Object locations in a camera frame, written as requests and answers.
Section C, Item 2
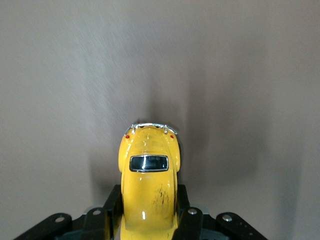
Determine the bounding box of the brown table cover sheet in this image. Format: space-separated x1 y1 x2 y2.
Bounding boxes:
0 0 320 240

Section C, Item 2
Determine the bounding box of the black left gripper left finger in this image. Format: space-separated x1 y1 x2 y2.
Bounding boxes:
12 184 124 240

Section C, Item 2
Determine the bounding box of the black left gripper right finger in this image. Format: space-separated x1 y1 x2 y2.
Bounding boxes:
171 184 270 240

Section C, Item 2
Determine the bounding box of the yellow beetle toy car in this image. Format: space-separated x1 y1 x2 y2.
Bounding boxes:
117 122 182 240

